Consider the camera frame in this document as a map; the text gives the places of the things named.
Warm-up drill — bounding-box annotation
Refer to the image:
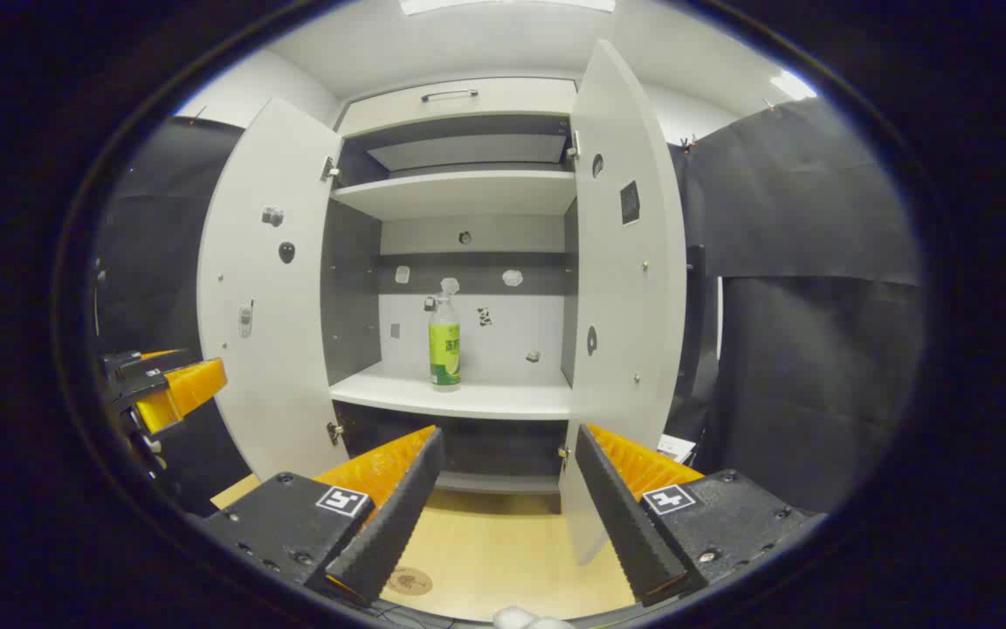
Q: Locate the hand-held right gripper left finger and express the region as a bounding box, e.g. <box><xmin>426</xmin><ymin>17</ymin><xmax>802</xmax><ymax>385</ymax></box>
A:
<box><xmin>202</xmin><ymin>425</ymin><xmax>447</xmax><ymax>608</ymax></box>

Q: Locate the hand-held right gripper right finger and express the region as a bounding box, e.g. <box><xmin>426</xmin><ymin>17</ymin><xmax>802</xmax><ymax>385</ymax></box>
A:
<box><xmin>575</xmin><ymin>423</ymin><xmax>823</xmax><ymax>607</ymax></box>

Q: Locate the round cork coaster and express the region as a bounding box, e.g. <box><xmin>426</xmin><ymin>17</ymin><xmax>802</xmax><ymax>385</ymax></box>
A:
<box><xmin>385</xmin><ymin>566</ymin><xmax>434</xmax><ymax>598</ymax></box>

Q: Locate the white cabinet door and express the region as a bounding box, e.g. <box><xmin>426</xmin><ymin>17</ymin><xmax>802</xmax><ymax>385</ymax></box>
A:
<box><xmin>558</xmin><ymin>38</ymin><xmax>689</xmax><ymax>567</ymax></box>
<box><xmin>196</xmin><ymin>96</ymin><xmax>348</xmax><ymax>481</ymax></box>

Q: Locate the green label plastic bottle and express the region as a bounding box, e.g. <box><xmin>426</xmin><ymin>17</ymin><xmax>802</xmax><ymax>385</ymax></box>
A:
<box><xmin>429</xmin><ymin>293</ymin><xmax>462</xmax><ymax>392</ymax></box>

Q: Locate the white and grey cabinet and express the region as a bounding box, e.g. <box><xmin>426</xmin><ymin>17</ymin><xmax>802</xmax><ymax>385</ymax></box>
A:
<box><xmin>320</xmin><ymin>77</ymin><xmax>582</xmax><ymax>494</ymax></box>

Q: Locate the white cabinet drawer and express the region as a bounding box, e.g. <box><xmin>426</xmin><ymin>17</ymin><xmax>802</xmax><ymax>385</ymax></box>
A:
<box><xmin>337</xmin><ymin>77</ymin><xmax>578</xmax><ymax>136</ymax></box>

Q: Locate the black backdrop cloth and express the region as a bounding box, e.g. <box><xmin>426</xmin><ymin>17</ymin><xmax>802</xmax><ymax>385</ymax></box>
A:
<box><xmin>94</xmin><ymin>116</ymin><xmax>251</xmax><ymax>516</ymax></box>
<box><xmin>667</xmin><ymin>96</ymin><xmax>925</xmax><ymax>516</ymax></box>

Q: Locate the ceiling light panel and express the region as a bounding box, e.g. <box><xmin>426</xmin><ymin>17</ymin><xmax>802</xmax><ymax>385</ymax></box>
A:
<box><xmin>769</xmin><ymin>70</ymin><xmax>818</xmax><ymax>101</ymax></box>
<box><xmin>398</xmin><ymin>0</ymin><xmax>617</xmax><ymax>16</ymax></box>

